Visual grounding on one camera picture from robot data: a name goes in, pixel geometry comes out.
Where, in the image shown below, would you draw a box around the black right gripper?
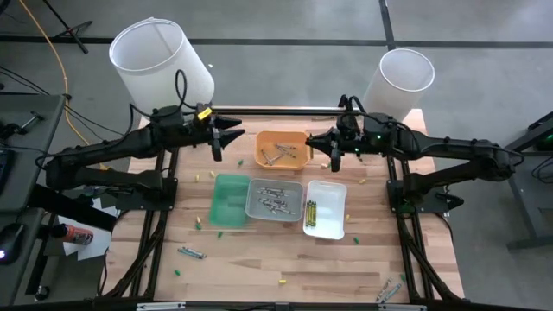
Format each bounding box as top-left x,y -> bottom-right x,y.
306,113 -> 365,174

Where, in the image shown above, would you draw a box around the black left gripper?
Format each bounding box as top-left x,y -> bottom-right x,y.
188,103 -> 246,163

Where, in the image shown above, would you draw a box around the white plastic bin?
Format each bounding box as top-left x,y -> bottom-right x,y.
302,180 -> 348,241

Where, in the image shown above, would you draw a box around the orange plastic bin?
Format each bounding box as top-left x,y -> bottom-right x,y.
253,130 -> 313,172

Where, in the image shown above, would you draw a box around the grey plastic bin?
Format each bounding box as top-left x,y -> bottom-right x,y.
245,177 -> 305,223

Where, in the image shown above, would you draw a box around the translucent green plastic bin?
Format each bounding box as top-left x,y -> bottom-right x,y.
209,174 -> 251,229

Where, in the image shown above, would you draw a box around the white shade lamp silver base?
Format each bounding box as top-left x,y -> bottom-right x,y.
107,16 -> 216,117

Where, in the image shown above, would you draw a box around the black beam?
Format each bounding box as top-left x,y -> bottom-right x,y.
28,183 -> 118,233

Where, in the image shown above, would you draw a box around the white paper sheets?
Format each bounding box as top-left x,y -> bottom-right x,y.
57,196 -> 121,262

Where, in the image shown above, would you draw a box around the black tripod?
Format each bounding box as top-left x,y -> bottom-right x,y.
41,0 -> 94,55

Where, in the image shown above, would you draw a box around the orange spray can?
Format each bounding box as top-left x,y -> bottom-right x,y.
50,223 -> 95,246

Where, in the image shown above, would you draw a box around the grey side desk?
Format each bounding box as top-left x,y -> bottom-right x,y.
0,93 -> 67,213

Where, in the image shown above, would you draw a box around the black computer mouse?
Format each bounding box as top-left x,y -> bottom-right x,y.
0,222 -> 26,265

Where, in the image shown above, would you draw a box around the grey low desk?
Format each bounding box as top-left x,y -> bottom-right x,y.
0,206 -> 48,307

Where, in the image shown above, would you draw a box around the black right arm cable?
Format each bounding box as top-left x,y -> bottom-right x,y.
345,94 -> 392,126

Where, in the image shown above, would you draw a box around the black metal table frame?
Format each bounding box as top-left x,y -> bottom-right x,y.
97,105 -> 467,311

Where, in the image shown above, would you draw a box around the yellow cable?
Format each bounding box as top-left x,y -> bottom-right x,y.
16,0 -> 109,170

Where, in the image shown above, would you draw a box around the silver metal bracket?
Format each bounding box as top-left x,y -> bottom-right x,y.
136,301 -> 187,311
378,303 -> 428,311

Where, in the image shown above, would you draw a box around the black frame side table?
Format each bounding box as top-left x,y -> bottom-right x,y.
474,110 -> 553,254

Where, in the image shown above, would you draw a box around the black handle tool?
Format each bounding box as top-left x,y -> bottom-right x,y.
0,111 -> 45,140

